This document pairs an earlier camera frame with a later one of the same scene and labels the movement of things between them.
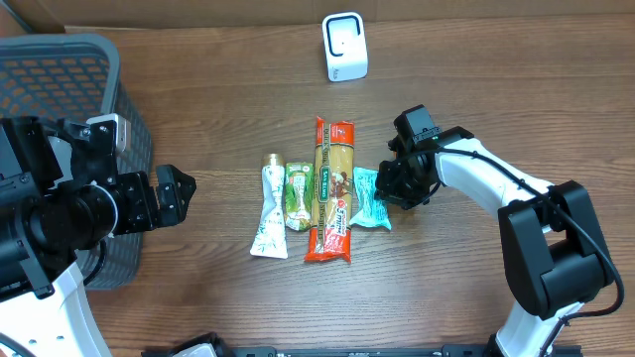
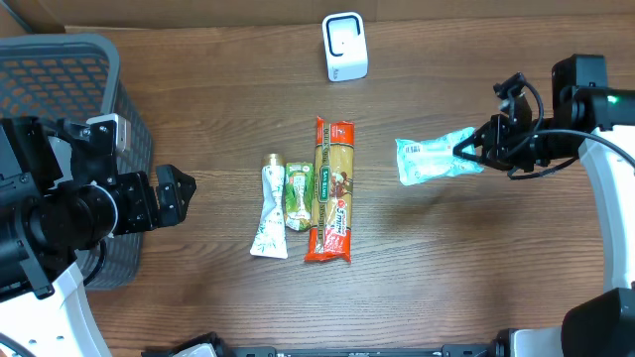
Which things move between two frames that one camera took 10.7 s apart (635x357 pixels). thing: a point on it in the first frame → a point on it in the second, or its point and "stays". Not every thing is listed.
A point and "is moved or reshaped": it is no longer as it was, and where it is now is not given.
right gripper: [397, 180] → [494, 146]
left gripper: [137, 202] stays
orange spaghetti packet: [330, 236] stays
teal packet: [372, 210] is moved or reshaped
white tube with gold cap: [271, 240] stays
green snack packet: [299, 195] stays
